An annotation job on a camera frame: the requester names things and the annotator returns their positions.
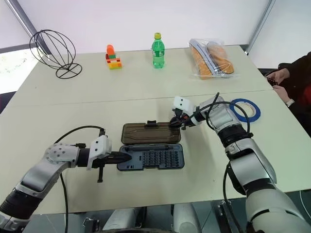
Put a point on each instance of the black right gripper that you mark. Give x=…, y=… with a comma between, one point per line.
x=185, y=121

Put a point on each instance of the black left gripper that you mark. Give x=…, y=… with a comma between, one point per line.
x=100, y=173

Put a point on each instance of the dark screwdriver bit case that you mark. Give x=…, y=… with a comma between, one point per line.
x=150, y=133

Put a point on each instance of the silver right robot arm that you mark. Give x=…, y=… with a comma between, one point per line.
x=257, y=170

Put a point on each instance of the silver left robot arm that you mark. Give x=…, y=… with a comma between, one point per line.
x=39, y=174

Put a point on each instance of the dark pen-shaped screwdriver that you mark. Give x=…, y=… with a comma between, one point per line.
x=150, y=147

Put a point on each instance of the person's left hand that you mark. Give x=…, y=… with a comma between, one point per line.
x=283, y=93

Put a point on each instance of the person's right hand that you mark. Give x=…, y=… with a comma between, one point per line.
x=279, y=76

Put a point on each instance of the silver rounded robot leg shell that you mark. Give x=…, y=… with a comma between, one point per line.
x=185, y=218
x=121, y=221

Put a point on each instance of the orange shoe insole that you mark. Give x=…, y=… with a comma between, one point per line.
x=200, y=65
x=222, y=59

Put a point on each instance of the clear plastic bag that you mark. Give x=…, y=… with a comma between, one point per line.
x=206, y=63

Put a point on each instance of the green plastic soda bottle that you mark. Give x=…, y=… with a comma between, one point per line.
x=158, y=55

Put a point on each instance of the blue masking tape roll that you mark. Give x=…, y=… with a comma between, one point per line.
x=257, y=112

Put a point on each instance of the colourful toy block figure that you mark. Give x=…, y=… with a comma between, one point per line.
x=114, y=63

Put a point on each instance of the black handheld phone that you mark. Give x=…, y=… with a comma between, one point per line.
x=272, y=81

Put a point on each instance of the white wrist watch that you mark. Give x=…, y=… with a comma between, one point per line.
x=289, y=103

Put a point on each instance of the person in dark clothing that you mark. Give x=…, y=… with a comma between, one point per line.
x=301, y=80

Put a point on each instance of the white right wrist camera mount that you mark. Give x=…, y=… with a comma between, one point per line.
x=182, y=103

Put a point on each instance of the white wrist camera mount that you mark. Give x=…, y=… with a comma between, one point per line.
x=99, y=145
x=182, y=103

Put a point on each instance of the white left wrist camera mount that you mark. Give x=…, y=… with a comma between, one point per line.
x=99, y=145

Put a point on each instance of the black diagonal frame post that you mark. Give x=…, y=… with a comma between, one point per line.
x=22, y=23
x=262, y=26

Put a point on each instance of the black horizontal frame rail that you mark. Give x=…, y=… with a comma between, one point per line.
x=14, y=49

